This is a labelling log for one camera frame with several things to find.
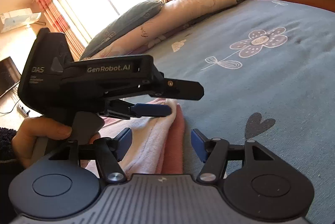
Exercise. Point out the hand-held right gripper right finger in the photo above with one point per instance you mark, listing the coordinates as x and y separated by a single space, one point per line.
198 146

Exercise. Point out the white air conditioner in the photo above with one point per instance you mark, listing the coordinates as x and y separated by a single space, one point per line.
18 19

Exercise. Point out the pink and cream sweater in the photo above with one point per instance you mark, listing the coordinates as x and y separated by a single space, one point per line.
157 140

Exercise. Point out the white power strip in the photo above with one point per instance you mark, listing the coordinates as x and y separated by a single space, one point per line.
23 109

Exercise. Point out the grey-green pillow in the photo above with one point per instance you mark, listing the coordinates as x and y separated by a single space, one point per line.
125 22

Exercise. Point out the wall-mounted television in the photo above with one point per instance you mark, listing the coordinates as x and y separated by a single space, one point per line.
7 77

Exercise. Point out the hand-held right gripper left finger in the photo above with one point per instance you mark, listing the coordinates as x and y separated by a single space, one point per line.
124 145

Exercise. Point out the person's left hand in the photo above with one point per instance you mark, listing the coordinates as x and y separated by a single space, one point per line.
34 135

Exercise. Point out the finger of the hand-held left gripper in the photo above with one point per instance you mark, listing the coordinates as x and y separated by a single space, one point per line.
183 90
151 110

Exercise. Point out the blue floral bed sheet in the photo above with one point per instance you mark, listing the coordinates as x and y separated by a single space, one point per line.
261 82

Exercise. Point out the folded floral quilt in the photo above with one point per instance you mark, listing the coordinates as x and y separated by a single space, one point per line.
188 4

